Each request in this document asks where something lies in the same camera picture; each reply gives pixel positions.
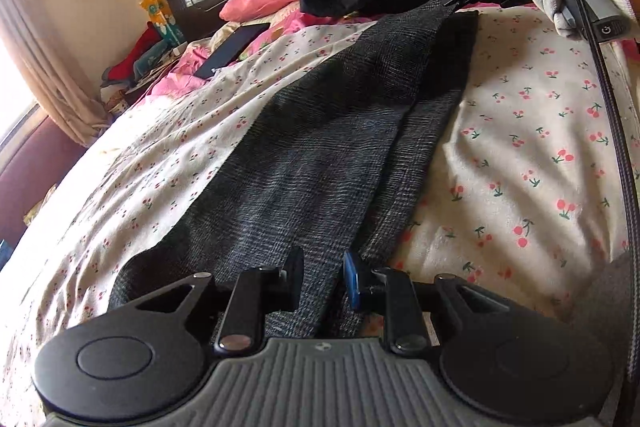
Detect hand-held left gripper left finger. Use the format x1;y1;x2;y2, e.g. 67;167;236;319
135;247;306;354

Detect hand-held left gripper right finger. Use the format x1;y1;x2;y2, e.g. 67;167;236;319
342;249;503;355

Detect dark grey checked pants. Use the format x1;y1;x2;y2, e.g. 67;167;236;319
107;0;481;340

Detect cherry print bedsheet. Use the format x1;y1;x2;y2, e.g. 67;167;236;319
0;4;640;427

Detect black tablet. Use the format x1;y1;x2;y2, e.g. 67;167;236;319
192;23;272;80

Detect teal cloth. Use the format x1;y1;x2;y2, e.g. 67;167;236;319
132;42;176;72

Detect red cloth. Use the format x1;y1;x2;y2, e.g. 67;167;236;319
107;27;163;80

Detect grey cloth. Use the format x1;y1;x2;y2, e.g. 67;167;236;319
592;257;640;427

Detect maroon upholstered bench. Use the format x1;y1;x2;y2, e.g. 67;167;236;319
0;114;88;253

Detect beige curtain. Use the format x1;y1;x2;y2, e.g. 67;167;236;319
0;0;108;148

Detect window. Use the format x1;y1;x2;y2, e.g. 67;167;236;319
0;42;38;148

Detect black cable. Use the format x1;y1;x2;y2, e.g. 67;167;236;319
545;0;640;383

